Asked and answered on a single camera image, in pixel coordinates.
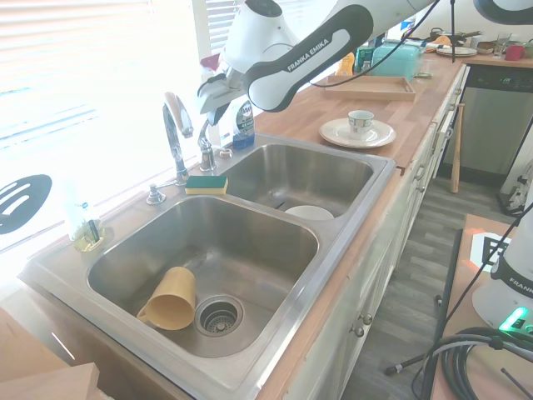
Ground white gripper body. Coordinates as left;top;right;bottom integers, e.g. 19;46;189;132
199;85;249;118

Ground chrome faucet lever handle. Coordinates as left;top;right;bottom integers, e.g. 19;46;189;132
197;119;219;173

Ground chrome gooseneck faucet spout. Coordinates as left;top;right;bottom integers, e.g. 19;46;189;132
161;91;195;187

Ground blue Dawn soap bottle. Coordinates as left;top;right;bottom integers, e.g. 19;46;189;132
231;101;257;151

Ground yellow green sponge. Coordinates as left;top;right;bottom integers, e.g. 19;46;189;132
184;174;230;197

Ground chrome soap dispenser pump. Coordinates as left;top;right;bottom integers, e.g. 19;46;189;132
145;182;167;206

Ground orange yellow bottle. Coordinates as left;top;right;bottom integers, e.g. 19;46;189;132
336;55;356;78

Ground white bowl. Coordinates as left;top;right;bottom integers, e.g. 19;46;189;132
284;204;336;223

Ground white patterned teacup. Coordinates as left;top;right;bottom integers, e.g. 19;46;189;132
346;109;375;141

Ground wide white window blind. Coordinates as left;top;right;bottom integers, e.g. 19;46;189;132
0;0;197;255

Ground wooden serving tray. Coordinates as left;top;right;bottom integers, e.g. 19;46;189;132
324;74;418;103

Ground white dinner plate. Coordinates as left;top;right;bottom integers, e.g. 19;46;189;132
318;117;397;149

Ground stainless steel double sink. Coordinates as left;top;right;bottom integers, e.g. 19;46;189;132
18;132;397;393

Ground teal bread box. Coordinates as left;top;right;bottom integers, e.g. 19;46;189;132
370;41;424;81

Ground yellow plastic cup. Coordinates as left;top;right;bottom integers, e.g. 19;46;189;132
136;266;197;332

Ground metal drain strainer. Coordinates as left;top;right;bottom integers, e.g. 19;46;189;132
193;294;246;336

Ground black slotted spatula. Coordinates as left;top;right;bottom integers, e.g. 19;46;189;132
0;173;54;236

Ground black frying pan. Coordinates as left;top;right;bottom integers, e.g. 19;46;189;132
428;27;468;43

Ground wooden baseball bat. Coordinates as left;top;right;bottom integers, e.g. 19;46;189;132
449;103;466;194

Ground stacked white plates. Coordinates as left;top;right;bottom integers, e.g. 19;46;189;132
434;46;478;58

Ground stainless steel dishwasher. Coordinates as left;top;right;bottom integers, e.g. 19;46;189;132
440;63;533;177

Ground clear drinking glass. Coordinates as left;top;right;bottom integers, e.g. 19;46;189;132
492;32;514;58

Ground black tripod stand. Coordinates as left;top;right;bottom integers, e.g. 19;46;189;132
384;227;464;377

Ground black white fiducial marker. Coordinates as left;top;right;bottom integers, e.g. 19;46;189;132
470;230;512;268

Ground wooden cutting board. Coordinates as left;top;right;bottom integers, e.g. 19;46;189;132
0;306;102;400

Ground white floor appliance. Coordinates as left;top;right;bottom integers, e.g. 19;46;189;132
499;161;533;218

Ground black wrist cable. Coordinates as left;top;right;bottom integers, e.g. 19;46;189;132
310;0;443;89

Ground black camera stand pole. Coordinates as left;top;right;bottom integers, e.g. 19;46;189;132
448;0;459;64

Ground grey coiled cable bundle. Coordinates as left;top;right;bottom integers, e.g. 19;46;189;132
410;327;533;400

